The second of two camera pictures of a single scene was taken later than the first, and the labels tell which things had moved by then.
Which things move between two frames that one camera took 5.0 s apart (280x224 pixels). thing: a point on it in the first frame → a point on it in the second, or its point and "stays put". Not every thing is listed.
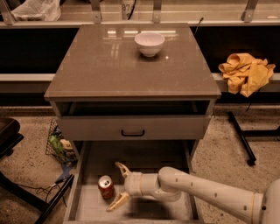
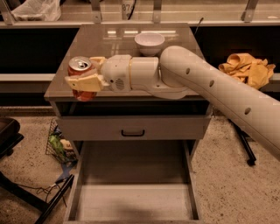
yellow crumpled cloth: x=245 y=73 stays put
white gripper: x=132 y=184 → x=115 y=73
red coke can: x=106 y=186 → x=78 y=65
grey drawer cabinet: x=127 y=82 stays put
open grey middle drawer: x=97 y=158 stays put
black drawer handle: x=132 y=135 stays put
